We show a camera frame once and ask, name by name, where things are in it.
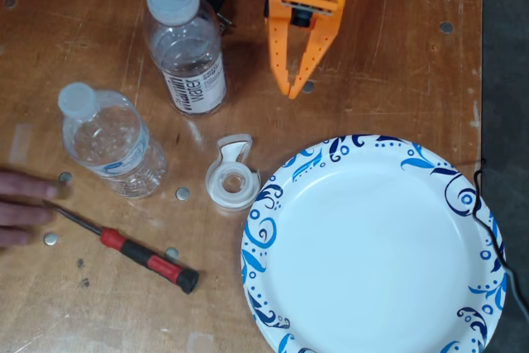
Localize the black wrist camera lens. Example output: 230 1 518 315
288 4 316 28

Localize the clear plastic water bottle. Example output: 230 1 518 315
56 81 169 200

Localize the red black screwdriver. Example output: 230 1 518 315
42 198 201 295

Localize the clear white tape dispenser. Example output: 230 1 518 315
204 132 262 212

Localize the vitaminwater bottle with white cap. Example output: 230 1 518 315
143 0 228 118

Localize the white blue patterned paper plate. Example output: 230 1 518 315
240 133 508 353

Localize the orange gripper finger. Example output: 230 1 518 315
266 7 293 96
288 17 342 101

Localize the person's bare hand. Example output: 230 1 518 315
0 168 72 249

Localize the thick black cable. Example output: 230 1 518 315
471 157 529 319

